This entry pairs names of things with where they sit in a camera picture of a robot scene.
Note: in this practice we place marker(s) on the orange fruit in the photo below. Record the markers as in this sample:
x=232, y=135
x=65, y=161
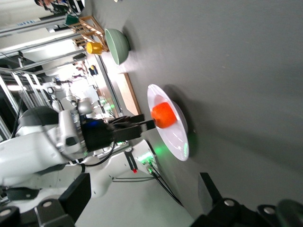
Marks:
x=164, y=115

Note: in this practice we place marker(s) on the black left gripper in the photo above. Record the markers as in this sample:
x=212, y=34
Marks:
x=101, y=134

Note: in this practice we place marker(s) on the wooden peg drying rack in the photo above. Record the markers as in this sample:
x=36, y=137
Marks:
x=88, y=26

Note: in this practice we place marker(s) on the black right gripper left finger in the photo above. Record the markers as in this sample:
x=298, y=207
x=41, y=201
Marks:
x=71, y=201

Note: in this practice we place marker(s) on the aluminium frame structure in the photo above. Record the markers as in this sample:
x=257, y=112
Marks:
x=23, y=27

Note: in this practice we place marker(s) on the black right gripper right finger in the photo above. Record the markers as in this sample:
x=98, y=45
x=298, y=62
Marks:
x=220, y=212

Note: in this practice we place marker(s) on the yellow cup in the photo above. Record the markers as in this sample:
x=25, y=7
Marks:
x=94, y=48

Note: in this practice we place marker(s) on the wooden cutting board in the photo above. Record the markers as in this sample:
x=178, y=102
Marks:
x=129, y=94

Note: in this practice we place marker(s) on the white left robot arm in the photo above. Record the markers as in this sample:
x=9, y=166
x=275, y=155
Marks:
x=23, y=153

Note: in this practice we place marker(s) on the white round plate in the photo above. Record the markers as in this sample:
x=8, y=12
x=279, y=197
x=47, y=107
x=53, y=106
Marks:
x=176, y=142

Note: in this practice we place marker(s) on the green ceramic bowl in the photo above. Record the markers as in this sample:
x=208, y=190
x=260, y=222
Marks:
x=118, y=45

